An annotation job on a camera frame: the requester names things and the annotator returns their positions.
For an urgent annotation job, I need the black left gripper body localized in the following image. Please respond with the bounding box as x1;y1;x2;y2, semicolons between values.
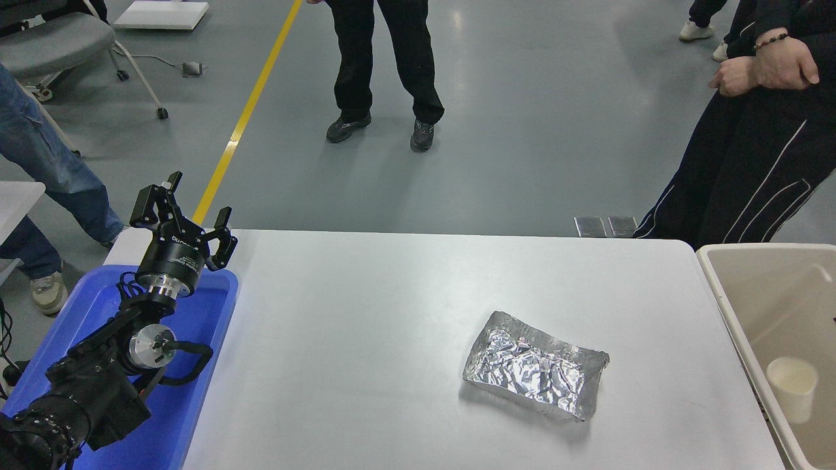
136;230;208;294

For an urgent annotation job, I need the white paper cup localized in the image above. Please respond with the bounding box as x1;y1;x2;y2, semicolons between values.
766;356;819;425

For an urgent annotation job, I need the large pale dustbin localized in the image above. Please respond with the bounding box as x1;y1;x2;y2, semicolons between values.
696;243;836;470

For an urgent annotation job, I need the person's bare hand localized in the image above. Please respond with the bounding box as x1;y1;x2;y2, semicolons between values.
709;56;760;97

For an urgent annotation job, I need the person's braceleted hand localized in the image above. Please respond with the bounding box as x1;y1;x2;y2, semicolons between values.
754;36;820;91

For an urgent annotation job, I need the blue plastic tray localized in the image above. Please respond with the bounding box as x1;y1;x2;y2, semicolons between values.
0;264;240;470

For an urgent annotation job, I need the person in jeans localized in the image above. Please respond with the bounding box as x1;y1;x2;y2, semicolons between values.
0;63;128;316

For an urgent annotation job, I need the small white side table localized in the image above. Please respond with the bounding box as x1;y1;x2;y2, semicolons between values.
0;181;46;247

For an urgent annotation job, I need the white flat board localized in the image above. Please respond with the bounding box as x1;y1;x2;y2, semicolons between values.
114;0;210;31

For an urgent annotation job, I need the grey office chair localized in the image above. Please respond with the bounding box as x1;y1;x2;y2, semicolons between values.
0;0;169;121

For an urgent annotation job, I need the person with dark shoes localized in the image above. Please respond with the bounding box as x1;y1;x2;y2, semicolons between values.
325;0;445;152

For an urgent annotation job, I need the crumpled silver foil tray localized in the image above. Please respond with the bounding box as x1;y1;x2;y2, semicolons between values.
462;311;611;422

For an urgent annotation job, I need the person with white shoes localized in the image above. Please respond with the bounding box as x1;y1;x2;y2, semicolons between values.
678;0;742;63

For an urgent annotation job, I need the person in striped black trousers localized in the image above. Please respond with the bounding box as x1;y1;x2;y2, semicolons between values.
632;0;836;250

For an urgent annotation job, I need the thin grey pedal cable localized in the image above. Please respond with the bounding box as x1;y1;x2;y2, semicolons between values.
127;54;185;70

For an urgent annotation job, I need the black hanging cable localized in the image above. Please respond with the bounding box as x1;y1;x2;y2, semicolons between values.
0;297;16;366

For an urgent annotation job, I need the dark bead bracelet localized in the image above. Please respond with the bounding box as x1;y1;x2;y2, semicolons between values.
753;31;791;52

